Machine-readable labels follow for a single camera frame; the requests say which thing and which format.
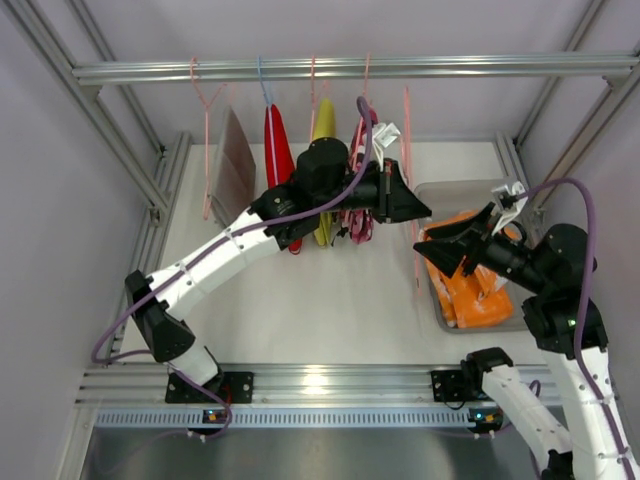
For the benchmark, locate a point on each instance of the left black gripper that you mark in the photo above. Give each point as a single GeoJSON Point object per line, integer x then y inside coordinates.
{"type": "Point", "coordinates": [387, 190]}

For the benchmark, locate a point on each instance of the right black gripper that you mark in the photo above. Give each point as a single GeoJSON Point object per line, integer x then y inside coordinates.
{"type": "Point", "coordinates": [477, 245]}

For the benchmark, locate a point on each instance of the pink patterned trousers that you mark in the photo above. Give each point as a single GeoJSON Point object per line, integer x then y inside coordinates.
{"type": "Point", "coordinates": [358, 224]}

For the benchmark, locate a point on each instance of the orange white trousers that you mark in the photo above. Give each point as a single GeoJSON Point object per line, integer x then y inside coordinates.
{"type": "Point", "coordinates": [476, 300]}

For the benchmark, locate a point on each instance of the pink hanger with patterned trousers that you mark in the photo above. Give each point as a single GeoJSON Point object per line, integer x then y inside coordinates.
{"type": "Point", "coordinates": [366, 75]}

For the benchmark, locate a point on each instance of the pink hanger with orange trousers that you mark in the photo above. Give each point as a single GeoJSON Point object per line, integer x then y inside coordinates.
{"type": "Point", "coordinates": [406, 152]}

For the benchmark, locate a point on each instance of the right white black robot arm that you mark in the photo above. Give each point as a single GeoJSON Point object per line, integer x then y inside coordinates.
{"type": "Point", "coordinates": [568, 330]}

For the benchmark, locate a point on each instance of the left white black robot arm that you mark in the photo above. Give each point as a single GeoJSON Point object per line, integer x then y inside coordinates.
{"type": "Point", "coordinates": [321, 182]}

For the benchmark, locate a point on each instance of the yellow green trousers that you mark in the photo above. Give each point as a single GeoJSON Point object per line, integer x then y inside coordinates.
{"type": "Point", "coordinates": [324, 126]}

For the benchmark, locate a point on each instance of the red trousers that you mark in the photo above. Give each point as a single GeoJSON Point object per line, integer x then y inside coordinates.
{"type": "Point", "coordinates": [279, 163]}

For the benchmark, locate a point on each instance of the pink hanger with yellow trousers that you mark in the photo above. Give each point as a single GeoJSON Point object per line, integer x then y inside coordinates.
{"type": "Point", "coordinates": [318, 88]}

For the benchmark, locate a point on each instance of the grey trousers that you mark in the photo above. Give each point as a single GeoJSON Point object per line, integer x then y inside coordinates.
{"type": "Point", "coordinates": [233, 172]}

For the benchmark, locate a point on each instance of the pink hanger far left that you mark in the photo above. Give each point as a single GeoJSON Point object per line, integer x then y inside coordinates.
{"type": "Point", "coordinates": [229, 89]}

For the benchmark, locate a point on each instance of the clear plastic bin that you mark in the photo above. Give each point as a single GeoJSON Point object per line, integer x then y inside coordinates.
{"type": "Point", "coordinates": [448, 199]}

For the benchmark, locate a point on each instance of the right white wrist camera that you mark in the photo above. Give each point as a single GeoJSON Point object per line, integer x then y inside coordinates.
{"type": "Point", "coordinates": [510, 200]}

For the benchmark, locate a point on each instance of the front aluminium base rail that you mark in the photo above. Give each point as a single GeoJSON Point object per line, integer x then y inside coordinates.
{"type": "Point", "coordinates": [137, 384]}

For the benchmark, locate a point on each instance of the right aluminium frame post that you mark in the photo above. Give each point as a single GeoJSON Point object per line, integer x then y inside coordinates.
{"type": "Point", "coordinates": [570, 116]}

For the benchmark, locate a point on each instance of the aluminium frame post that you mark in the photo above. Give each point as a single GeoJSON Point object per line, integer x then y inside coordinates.
{"type": "Point", "coordinates": [570, 116]}
{"type": "Point", "coordinates": [159, 189]}

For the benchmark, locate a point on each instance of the aluminium hanging rail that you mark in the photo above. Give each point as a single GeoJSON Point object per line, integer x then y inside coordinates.
{"type": "Point", "coordinates": [556, 64]}

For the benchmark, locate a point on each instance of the left aluminium frame post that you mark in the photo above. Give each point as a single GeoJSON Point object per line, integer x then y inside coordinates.
{"type": "Point", "coordinates": [159, 189]}

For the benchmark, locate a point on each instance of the slotted grey cable duct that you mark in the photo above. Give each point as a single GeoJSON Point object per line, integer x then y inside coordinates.
{"type": "Point", "coordinates": [281, 417]}

